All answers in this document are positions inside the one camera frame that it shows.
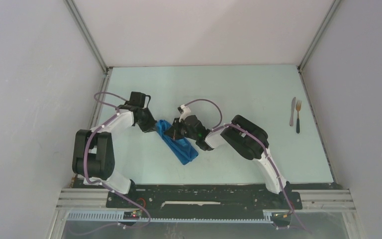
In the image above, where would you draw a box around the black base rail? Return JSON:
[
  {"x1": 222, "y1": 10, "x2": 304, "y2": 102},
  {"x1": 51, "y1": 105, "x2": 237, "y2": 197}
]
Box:
[{"x1": 106, "y1": 183, "x2": 302, "y2": 223}]

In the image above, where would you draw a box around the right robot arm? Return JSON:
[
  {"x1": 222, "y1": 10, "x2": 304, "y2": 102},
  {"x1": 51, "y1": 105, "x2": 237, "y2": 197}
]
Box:
[{"x1": 162, "y1": 115, "x2": 289, "y2": 208}]

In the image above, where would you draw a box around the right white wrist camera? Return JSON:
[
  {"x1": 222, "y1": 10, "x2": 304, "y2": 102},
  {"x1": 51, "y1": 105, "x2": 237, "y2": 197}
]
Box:
[{"x1": 178, "y1": 105, "x2": 191, "y2": 122}]

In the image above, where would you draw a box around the aluminium frame post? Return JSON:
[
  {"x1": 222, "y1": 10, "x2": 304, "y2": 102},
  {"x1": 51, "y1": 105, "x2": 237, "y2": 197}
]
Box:
[
  {"x1": 62, "y1": 0, "x2": 112, "y2": 129},
  {"x1": 297, "y1": 0, "x2": 343, "y2": 74}
]

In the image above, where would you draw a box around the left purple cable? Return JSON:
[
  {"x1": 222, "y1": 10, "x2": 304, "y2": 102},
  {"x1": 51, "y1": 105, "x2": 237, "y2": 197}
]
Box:
[{"x1": 83, "y1": 92, "x2": 152, "y2": 230}]

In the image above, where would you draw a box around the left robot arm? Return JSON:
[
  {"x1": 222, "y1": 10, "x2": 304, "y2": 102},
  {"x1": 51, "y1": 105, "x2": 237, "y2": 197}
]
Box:
[{"x1": 72, "y1": 92, "x2": 156, "y2": 208}]

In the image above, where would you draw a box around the left aluminium frame post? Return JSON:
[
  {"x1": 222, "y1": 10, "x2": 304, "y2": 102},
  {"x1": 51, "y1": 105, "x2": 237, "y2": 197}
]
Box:
[{"x1": 62, "y1": 0, "x2": 112, "y2": 129}]

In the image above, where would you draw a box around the silver knife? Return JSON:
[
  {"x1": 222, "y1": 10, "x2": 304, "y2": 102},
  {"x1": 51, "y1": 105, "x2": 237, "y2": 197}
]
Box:
[{"x1": 289, "y1": 97, "x2": 296, "y2": 126}]

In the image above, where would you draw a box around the white cable duct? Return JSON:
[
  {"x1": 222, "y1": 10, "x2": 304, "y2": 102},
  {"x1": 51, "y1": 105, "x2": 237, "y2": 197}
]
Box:
[{"x1": 66, "y1": 211, "x2": 273, "y2": 224}]

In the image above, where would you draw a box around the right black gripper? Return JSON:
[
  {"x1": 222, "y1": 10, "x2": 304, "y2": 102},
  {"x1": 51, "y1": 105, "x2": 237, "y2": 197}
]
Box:
[{"x1": 164, "y1": 118, "x2": 198, "y2": 141}]

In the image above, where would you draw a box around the blue cloth napkin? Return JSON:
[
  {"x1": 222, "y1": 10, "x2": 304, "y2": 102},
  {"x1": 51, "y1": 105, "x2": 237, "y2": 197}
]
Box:
[{"x1": 156, "y1": 120, "x2": 199, "y2": 165}]

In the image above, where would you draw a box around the gold fork dark handle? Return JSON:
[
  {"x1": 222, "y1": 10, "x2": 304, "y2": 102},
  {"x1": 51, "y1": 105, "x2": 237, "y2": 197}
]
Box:
[{"x1": 295, "y1": 100, "x2": 302, "y2": 134}]

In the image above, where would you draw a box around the right aluminium frame post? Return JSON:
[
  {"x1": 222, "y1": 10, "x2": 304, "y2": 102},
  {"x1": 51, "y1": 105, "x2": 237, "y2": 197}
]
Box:
[{"x1": 297, "y1": 0, "x2": 343, "y2": 74}]

